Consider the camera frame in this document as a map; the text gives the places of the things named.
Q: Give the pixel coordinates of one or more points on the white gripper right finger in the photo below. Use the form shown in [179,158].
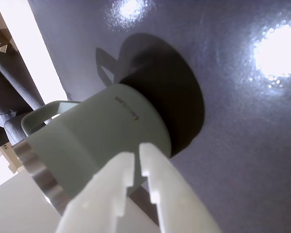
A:
[177,194]

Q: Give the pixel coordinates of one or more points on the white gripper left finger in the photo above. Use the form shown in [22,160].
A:
[97,194]

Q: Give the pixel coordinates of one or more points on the pale green mug, steel rim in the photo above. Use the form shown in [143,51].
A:
[92,131]

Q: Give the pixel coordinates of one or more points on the grey fabric chair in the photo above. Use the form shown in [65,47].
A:
[7,92]

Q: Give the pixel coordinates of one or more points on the brown cardboard box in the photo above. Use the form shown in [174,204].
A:
[0,36]

